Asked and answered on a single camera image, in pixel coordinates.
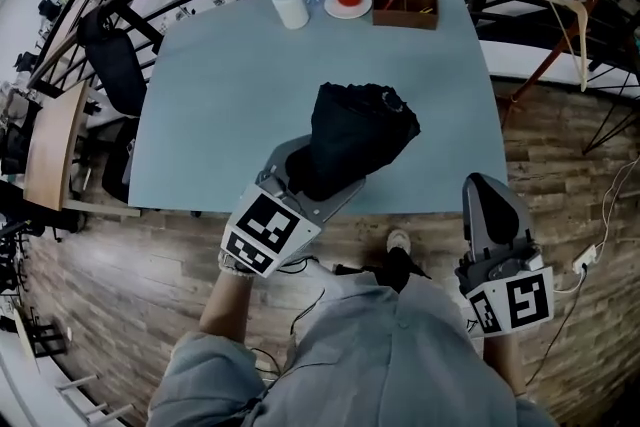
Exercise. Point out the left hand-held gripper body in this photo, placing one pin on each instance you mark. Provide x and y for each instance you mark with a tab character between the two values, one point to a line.
265	230

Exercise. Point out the wooden clothes hanger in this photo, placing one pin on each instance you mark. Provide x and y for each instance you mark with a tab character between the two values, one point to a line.
583	65

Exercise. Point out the person's white shoe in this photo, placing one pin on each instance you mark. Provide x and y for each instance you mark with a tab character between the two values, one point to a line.
398	241

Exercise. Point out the black umbrella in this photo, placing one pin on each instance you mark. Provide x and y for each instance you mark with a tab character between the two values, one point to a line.
350	140

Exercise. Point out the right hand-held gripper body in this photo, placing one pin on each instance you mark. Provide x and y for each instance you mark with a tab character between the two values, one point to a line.
520	302

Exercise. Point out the white plate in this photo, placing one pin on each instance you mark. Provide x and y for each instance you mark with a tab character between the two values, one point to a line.
347	12

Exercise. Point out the light blue table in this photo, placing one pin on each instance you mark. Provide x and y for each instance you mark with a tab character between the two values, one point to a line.
225	90

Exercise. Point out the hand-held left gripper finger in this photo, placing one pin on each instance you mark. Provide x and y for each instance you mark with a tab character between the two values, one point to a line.
277	160
335	202

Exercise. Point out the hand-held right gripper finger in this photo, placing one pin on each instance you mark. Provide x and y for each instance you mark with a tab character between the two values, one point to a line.
510	217
472	225

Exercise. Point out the person's left forearm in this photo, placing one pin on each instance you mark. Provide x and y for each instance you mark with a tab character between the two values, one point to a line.
225	310

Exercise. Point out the light wooden desk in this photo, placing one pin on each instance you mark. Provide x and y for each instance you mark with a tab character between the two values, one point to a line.
55	150

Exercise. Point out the person's grey shirt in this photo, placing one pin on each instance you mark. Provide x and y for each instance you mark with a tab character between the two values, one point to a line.
375	365

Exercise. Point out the wooden coat rack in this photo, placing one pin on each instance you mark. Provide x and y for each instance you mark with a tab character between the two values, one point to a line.
552	57

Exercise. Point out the person's black trouser leg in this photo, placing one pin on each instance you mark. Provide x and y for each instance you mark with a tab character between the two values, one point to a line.
402	270

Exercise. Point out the black metal stool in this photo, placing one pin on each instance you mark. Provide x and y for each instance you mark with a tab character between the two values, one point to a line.
45	335

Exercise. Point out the white desk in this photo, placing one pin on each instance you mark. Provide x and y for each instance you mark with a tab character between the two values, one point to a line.
20	385

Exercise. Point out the white plastic bottle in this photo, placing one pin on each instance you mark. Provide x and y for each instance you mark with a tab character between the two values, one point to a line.
290	7

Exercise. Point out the person's right forearm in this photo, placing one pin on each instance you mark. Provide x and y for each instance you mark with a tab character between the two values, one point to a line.
505	365

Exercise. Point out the white power strip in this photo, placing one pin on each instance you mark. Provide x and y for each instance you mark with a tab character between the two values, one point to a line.
585	259

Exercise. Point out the black office chair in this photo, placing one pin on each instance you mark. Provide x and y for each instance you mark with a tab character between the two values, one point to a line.
117	70

